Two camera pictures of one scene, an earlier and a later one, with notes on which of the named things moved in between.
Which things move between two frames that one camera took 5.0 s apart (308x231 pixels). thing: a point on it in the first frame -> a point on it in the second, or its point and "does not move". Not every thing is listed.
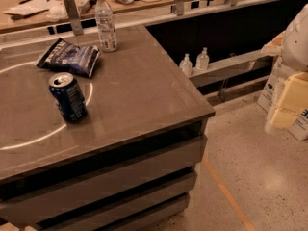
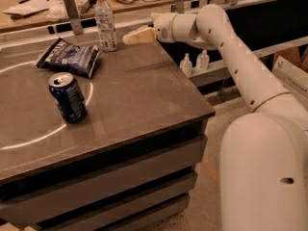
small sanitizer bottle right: x=203 y=61 does not move
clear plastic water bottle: x=106 y=24 does not move
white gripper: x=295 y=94 -> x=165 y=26
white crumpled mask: x=57 y=12 does not move
